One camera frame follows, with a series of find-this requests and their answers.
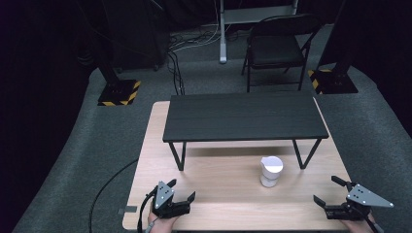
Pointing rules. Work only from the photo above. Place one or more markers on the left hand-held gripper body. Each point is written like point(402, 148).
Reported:
point(166, 207)

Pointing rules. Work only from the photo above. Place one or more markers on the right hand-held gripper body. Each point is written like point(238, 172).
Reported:
point(359, 200)

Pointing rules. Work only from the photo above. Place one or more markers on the person's left hand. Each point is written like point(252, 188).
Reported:
point(160, 224)

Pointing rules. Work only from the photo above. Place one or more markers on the person's right hand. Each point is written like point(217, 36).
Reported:
point(358, 226)

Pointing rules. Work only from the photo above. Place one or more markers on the grey tape strip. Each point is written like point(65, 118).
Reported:
point(128, 209)

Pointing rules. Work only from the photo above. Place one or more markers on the white cup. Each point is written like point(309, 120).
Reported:
point(271, 170)

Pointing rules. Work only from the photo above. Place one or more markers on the black raised shelf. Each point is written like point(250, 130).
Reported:
point(243, 116)

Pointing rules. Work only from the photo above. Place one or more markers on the black stand with striped base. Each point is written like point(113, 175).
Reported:
point(118, 92)
point(333, 81)

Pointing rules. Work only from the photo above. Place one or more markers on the black folding chair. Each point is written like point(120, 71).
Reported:
point(275, 50)

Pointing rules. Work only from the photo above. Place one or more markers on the dark cabinet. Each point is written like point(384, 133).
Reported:
point(139, 35)

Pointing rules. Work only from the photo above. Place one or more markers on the white metal stand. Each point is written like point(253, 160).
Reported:
point(223, 39)

